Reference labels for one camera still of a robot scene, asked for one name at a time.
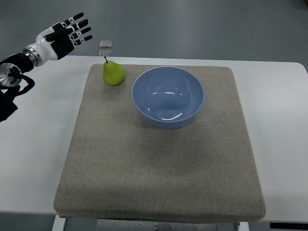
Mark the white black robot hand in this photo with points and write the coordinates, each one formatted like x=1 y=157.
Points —
x=58 y=40

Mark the blue bowl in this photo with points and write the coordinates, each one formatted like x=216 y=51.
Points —
x=168 y=97

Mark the metal floor plate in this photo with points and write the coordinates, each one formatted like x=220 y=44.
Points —
x=106 y=53
x=106 y=44

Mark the upper metal floor plate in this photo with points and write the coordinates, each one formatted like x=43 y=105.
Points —
x=106 y=44

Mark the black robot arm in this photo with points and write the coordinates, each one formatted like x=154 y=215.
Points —
x=13 y=82

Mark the lower metal floor plate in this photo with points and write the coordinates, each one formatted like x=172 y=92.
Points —
x=106 y=53

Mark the beige felt mat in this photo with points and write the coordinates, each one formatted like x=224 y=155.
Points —
x=120 y=167

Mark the green pear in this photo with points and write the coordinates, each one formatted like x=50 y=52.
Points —
x=113 y=73

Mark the metal table frame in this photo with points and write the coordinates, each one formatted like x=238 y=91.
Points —
x=61 y=224

